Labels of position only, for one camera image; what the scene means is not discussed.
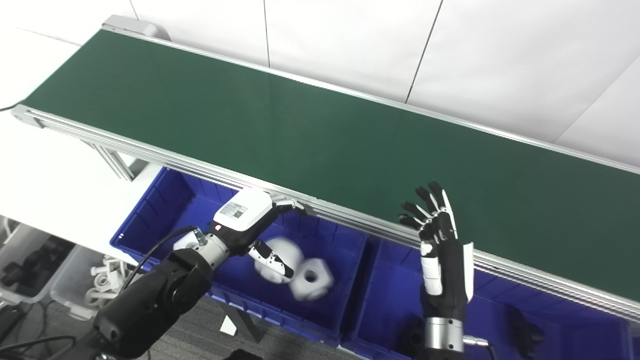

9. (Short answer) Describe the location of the green conveyor belt aluminium frame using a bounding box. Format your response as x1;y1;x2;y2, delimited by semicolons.
11;27;640;323

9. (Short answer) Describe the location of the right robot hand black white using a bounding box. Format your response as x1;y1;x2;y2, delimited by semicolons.
398;181;475;321

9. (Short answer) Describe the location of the clear box with black parts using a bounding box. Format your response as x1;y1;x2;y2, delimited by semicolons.
0;222;77;304

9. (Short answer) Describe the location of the black plastic part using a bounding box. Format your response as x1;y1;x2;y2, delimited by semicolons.
507;305;546;359
399;317;426;359

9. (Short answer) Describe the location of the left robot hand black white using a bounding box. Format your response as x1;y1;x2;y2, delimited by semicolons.
207;187;307;281

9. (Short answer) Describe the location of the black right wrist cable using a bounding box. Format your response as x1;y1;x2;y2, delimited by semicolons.
462;335;497;360

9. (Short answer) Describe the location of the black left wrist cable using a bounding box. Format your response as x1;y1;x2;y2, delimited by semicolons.
119;225;205;294

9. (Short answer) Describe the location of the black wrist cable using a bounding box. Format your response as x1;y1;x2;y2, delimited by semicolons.
462;335;497;360
119;225;205;294

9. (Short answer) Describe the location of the blue bin with black parts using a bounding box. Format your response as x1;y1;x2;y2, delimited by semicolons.
342;238;634;360

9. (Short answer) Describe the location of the aluminium conveyor support leg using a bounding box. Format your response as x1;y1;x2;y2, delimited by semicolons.
81;141;149;182

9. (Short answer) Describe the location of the grey conveyor motor housing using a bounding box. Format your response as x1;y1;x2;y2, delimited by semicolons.
101;14;171;42

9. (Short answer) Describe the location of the blue bin with white parts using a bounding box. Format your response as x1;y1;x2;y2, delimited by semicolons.
109;166;371;348

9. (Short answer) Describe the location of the clear box with white parts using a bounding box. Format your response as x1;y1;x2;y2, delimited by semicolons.
49;244;134;321

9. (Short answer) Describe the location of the white cube part with hole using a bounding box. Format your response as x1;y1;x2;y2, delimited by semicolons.
254;237;305;285
289;257;335;302

